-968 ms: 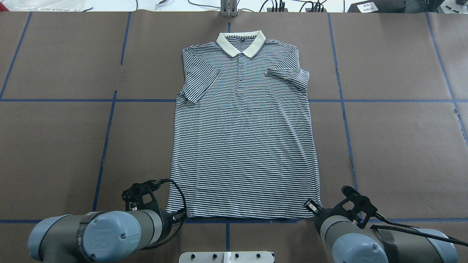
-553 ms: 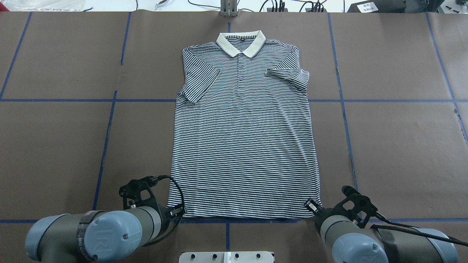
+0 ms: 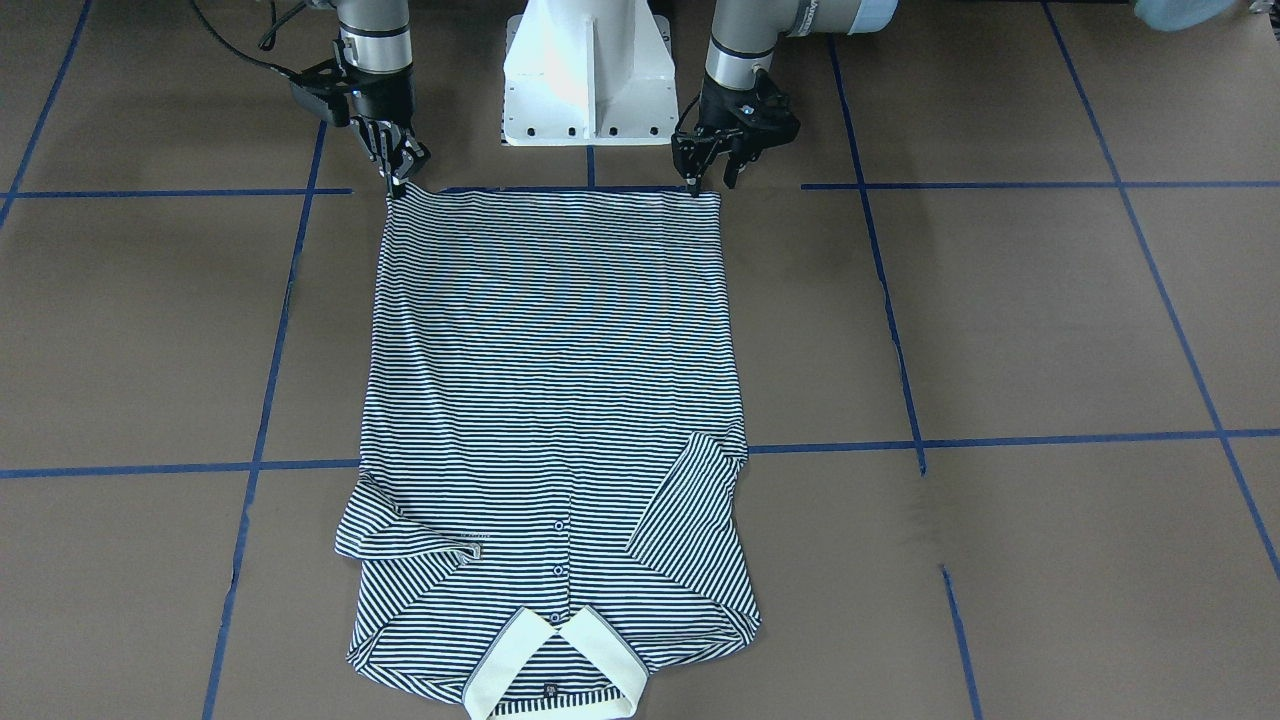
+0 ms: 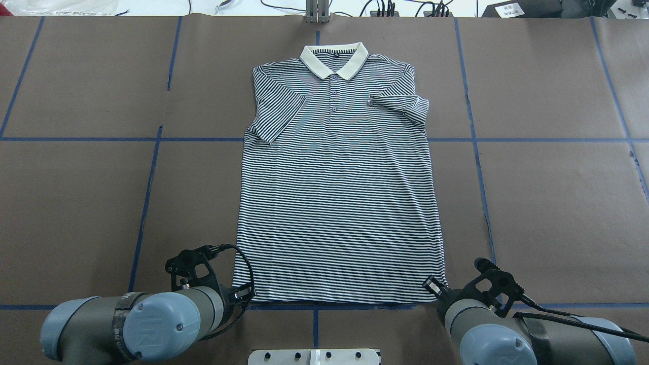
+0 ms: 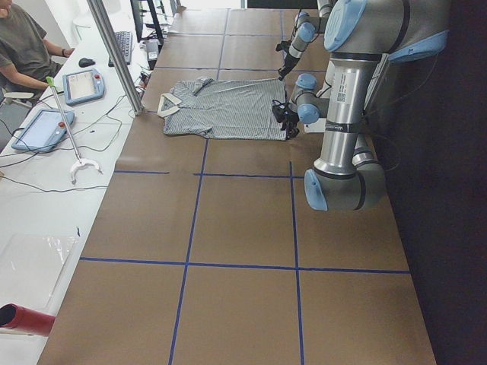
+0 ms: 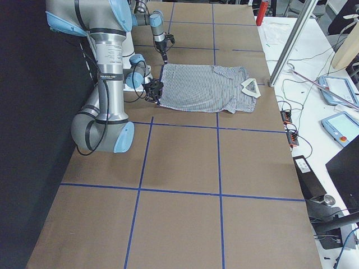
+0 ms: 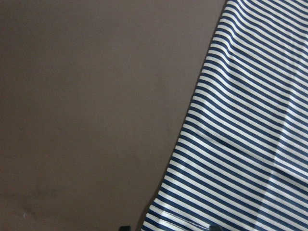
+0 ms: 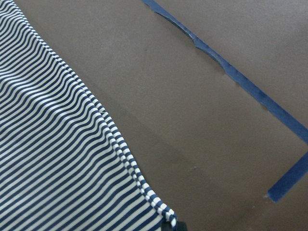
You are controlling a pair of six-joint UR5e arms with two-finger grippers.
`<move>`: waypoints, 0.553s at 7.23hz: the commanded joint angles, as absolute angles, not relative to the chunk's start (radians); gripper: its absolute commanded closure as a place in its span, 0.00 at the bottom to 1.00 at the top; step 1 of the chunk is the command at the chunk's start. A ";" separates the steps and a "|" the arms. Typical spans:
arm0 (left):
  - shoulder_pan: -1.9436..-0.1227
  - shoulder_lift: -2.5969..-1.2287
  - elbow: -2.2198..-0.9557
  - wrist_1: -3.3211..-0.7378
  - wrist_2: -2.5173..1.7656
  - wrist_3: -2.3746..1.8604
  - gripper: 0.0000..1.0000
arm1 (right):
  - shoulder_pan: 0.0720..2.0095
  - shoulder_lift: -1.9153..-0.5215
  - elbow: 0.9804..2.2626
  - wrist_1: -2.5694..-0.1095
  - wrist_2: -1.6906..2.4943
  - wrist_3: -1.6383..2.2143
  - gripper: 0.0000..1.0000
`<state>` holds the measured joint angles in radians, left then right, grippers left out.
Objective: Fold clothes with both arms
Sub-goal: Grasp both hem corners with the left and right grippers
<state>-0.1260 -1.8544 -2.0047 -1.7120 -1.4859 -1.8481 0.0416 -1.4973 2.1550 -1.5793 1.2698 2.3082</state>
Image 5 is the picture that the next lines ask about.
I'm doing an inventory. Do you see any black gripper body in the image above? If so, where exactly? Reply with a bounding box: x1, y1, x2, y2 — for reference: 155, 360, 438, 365
272, 100, 299, 133
279, 55, 299, 76

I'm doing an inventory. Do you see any navy white striped polo shirt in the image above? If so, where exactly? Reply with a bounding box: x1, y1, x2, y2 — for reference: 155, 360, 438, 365
157, 77, 285, 141

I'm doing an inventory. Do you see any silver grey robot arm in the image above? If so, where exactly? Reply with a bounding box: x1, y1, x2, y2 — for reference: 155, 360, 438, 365
274, 0, 450, 211
275, 0, 336, 81

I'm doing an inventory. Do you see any black keyboard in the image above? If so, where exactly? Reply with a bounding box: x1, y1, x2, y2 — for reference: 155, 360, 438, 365
114, 31, 133, 65

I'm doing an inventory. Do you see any blue teach pendant far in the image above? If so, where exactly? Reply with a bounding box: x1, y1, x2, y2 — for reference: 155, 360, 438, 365
62, 68, 105, 106

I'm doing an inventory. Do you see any blue teach pendant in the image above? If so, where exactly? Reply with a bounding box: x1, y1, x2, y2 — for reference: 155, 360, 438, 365
11, 109, 66, 153
62, 68, 105, 106

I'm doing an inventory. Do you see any black computer mouse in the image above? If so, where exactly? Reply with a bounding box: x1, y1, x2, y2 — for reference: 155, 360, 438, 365
78, 58, 95, 68

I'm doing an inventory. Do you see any white reacher grabber tool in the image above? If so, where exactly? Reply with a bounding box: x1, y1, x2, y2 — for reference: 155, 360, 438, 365
46, 77, 103, 185

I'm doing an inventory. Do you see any blue teach pendant near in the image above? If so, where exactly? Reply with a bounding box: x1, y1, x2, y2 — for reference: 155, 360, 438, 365
11, 109, 66, 153

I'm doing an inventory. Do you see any seated person in grey shirt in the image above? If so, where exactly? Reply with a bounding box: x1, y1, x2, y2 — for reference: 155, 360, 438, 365
1, 1, 75, 97

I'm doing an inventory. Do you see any clear plastic sheet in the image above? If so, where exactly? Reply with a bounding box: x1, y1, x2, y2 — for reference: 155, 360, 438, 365
1, 234, 78, 310

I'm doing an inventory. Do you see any red cylinder tube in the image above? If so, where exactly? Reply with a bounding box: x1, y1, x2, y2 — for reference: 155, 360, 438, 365
1, 303, 56, 337

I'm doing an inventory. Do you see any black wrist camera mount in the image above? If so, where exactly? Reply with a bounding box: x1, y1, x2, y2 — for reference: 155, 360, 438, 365
275, 40, 291, 52

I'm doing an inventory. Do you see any aluminium frame post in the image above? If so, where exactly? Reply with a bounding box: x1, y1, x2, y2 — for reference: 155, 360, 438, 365
87, 0, 143, 116

